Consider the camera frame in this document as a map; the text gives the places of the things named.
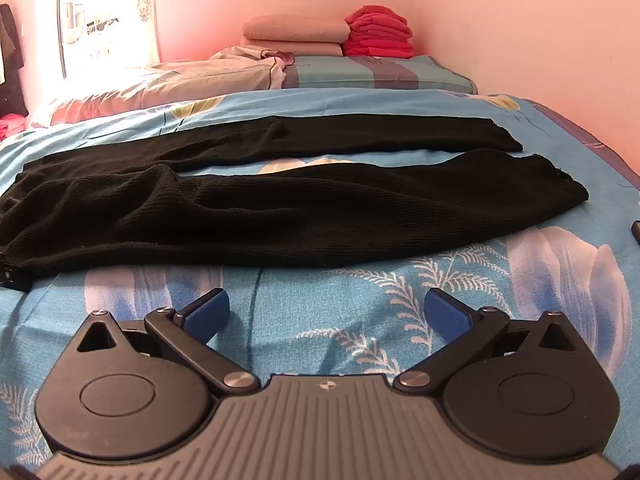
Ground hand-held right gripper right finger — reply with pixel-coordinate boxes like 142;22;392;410
393;287;576;393

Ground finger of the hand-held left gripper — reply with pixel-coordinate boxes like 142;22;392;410
0;255;32;294

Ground blue floral bed sheet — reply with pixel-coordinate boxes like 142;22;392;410
0;89;640;473

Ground teal striped mattress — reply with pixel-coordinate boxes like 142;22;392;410
280;54;478;95

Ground pile of pink clothes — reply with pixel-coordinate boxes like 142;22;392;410
0;112;27;142

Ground bright window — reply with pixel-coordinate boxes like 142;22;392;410
59;0;151;81

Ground pink patterned curtain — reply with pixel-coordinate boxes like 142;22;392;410
131;0;161;63

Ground hanging black garment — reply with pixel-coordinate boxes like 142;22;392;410
0;3;29;117

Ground curved dark window bar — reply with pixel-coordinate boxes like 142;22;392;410
56;0;69;79

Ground folded beige blanket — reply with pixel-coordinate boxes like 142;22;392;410
240;14;351;57

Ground beige quilt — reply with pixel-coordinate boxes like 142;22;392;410
27;46;296;128

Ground stack of folded red clothes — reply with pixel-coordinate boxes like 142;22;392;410
342;5;415;59

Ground black knit pants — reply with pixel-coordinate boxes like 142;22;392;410
0;114;589;273

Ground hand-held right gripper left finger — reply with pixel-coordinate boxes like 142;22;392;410
75;288;261;393

